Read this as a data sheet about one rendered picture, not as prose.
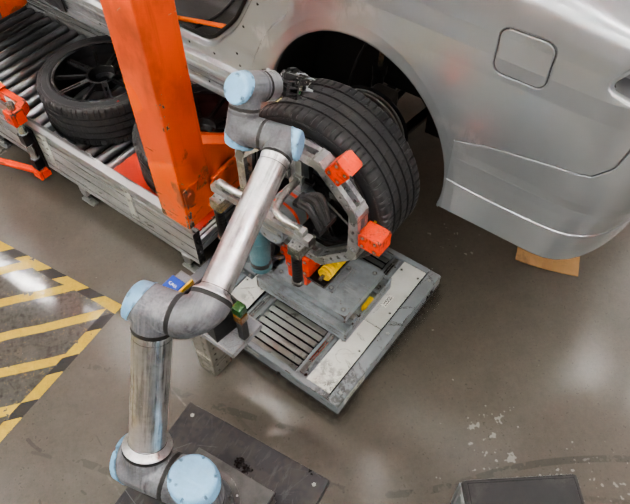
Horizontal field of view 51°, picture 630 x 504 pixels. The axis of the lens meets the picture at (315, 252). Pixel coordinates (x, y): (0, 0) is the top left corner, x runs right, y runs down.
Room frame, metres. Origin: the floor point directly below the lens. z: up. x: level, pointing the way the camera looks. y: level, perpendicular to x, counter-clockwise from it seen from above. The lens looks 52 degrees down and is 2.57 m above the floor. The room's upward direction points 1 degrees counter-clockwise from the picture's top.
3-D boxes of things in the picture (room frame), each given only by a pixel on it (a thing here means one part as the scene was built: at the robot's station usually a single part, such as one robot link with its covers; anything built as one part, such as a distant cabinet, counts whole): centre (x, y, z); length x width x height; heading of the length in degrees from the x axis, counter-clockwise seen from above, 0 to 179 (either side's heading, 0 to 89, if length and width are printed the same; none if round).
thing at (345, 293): (1.73, -0.06, 0.32); 0.40 x 0.30 x 0.28; 52
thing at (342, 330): (1.74, -0.04, 0.13); 0.50 x 0.36 x 0.10; 52
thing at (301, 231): (1.44, 0.05, 1.03); 0.19 x 0.18 x 0.11; 142
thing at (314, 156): (1.59, 0.05, 0.85); 0.54 x 0.07 x 0.54; 52
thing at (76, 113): (2.86, 1.09, 0.39); 0.66 x 0.66 x 0.24
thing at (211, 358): (1.41, 0.45, 0.21); 0.10 x 0.10 x 0.42; 52
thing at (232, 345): (1.39, 0.43, 0.44); 0.43 x 0.17 x 0.03; 52
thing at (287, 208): (1.54, 0.09, 0.85); 0.21 x 0.14 x 0.14; 142
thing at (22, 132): (2.55, 1.46, 0.30); 0.09 x 0.05 x 0.50; 52
